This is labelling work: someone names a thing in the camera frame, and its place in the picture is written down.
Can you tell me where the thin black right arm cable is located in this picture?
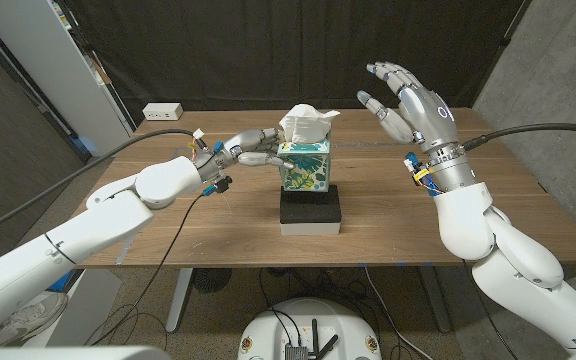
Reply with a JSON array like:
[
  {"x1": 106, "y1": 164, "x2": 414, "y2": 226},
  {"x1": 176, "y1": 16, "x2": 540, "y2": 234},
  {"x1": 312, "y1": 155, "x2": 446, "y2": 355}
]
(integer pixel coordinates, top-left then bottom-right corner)
[{"x1": 460, "y1": 257, "x2": 519, "y2": 360}]

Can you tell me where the teal floral tissue box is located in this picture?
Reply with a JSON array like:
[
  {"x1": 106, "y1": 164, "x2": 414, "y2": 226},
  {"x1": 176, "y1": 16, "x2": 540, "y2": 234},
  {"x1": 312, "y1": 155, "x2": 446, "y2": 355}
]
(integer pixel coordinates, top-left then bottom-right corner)
[{"x1": 276, "y1": 139, "x2": 332, "y2": 193}]

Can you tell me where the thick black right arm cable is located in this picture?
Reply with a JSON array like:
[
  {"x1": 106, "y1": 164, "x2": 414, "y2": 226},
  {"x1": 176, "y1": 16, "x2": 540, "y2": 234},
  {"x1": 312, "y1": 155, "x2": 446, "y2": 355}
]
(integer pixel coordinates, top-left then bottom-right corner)
[{"x1": 461, "y1": 122, "x2": 576, "y2": 151}]

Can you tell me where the black backdrop curtain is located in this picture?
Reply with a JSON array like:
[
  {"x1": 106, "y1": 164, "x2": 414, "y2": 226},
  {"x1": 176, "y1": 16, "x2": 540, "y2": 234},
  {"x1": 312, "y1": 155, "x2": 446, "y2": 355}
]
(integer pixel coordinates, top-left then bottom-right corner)
[{"x1": 65, "y1": 0, "x2": 532, "y2": 126}]

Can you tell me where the white table leg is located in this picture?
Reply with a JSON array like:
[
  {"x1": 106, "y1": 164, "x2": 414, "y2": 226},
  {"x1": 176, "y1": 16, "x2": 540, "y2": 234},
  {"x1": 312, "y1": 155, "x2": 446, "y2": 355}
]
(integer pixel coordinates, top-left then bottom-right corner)
[{"x1": 165, "y1": 267, "x2": 194, "y2": 334}]

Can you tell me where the black round fan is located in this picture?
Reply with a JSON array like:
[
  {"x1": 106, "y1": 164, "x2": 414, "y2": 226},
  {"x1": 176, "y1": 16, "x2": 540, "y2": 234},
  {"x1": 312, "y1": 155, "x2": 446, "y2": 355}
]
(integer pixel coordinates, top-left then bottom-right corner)
[{"x1": 191, "y1": 267, "x2": 233, "y2": 294}]

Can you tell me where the backdrop stand pole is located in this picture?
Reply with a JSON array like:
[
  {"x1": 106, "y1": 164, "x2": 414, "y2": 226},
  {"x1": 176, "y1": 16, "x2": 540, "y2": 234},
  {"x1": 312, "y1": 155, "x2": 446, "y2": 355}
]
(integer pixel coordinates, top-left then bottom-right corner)
[
  {"x1": 471, "y1": 0, "x2": 533, "y2": 107},
  {"x1": 65, "y1": 0, "x2": 138, "y2": 134}
]

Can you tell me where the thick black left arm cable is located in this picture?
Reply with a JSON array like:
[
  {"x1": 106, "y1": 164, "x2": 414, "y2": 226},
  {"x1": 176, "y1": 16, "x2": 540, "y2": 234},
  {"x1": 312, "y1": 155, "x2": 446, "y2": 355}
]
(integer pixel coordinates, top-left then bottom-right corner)
[{"x1": 0, "y1": 128, "x2": 204, "y2": 241}]

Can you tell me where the white robot torso base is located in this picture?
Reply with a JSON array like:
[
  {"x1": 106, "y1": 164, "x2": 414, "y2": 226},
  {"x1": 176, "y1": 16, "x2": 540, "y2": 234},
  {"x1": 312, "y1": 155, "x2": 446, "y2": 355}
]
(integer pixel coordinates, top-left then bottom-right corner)
[{"x1": 237, "y1": 297, "x2": 383, "y2": 360}]

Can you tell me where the white floor cable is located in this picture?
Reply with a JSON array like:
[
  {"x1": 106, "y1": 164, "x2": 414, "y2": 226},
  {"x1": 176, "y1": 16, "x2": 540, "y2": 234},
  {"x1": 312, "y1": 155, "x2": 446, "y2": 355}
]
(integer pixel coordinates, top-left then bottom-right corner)
[{"x1": 364, "y1": 265, "x2": 434, "y2": 360}]

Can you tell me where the white cabinet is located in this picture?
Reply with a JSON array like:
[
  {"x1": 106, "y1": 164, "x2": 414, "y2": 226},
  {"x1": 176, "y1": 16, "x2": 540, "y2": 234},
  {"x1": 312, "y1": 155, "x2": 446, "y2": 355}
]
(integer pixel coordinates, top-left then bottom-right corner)
[{"x1": 0, "y1": 0, "x2": 134, "y2": 158}]

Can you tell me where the white sneaker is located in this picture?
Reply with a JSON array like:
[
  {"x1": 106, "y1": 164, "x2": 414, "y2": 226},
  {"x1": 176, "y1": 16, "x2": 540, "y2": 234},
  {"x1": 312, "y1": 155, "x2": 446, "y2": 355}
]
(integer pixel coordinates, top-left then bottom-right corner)
[{"x1": 0, "y1": 291, "x2": 69, "y2": 349}]

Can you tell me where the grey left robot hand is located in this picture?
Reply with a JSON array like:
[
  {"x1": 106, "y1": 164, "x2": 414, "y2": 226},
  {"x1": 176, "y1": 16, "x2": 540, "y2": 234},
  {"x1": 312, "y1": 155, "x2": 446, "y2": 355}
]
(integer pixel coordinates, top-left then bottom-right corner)
[{"x1": 191, "y1": 127, "x2": 297, "y2": 182}]

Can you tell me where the white power strip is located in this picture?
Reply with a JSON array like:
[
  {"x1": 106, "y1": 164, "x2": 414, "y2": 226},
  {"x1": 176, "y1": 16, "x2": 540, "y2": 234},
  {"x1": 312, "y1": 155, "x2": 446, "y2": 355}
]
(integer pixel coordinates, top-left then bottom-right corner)
[{"x1": 141, "y1": 102, "x2": 185, "y2": 122}]

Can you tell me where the black router device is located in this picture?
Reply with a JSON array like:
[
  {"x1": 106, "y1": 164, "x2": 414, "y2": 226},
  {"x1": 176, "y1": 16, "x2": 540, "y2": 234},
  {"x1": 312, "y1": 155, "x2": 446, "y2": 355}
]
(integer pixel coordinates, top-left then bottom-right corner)
[{"x1": 284, "y1": 342, "x2": 310, "y2": 360}]

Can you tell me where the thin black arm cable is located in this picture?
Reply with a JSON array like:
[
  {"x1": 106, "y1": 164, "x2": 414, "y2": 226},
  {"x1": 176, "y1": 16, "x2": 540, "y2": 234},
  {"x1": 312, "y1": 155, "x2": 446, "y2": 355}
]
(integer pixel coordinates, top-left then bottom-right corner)
[
  {"x1": 460, "y1": 257, "x2": 519, "y2": 360},
  {"x1": 90, "y1": 191, "x2": 209, "y2": 349}
]

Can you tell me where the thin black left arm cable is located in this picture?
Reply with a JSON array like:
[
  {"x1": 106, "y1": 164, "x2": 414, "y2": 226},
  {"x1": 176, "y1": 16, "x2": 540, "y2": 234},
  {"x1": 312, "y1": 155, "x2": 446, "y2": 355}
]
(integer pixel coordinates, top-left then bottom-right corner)
[{"x1": 90, "y1": 191, "x2": 209, "y2": 349}]

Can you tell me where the black box with white base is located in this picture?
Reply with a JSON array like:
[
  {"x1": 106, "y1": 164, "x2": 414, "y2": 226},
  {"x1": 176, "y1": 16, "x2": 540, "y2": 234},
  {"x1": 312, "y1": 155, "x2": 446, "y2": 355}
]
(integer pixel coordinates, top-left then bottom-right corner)
[{"x1": 278, "y1": 184, "x2": 343, "y2": 237}]

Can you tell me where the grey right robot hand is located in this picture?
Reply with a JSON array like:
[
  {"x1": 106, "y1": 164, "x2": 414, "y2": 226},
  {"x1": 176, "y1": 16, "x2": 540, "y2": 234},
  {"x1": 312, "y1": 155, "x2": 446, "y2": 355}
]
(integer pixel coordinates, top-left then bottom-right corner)
[{"x1": 356, "y1": 61, "x2": 477, "y2": 194}]

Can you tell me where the grey table leg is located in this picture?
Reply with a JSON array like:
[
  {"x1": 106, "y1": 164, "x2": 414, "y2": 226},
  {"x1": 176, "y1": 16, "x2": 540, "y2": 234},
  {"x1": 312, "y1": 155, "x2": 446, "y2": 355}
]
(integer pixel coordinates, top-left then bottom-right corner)
[{"x1": 417, "y1": 265, "x2": 453, "y2": 334}]

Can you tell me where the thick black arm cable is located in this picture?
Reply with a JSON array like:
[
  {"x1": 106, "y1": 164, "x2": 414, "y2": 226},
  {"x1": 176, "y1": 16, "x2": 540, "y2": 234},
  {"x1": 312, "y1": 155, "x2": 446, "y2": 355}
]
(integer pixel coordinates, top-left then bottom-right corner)
[
  {"x1": 461, "y1": 122, "x2": 576, "y2": 151},
  {"x1": 0, "y1": 128, "x2": 204, "y2": 241}
]

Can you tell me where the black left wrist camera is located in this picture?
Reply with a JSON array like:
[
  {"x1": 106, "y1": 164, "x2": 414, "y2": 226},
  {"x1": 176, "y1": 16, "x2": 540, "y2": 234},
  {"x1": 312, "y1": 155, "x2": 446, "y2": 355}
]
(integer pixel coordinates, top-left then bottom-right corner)
[{"x1": 212, "y1": 175, "x2": 233, "y2": 195}]

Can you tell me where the white tissue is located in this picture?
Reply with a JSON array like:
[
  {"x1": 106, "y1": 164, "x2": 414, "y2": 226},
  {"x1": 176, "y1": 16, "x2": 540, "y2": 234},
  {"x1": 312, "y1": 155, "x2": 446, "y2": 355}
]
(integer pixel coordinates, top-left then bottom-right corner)
[{"x1": 278, "y1": 103, "x2": 342, "y2": 145}]

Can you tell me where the white platform with blue pads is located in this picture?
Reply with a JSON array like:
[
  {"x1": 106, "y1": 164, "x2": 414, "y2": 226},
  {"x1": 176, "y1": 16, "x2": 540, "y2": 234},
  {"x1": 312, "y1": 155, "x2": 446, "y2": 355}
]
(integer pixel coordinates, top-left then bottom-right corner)
[{"x1": 20, "y1": 268, "x2": 123, "y2": 349}]

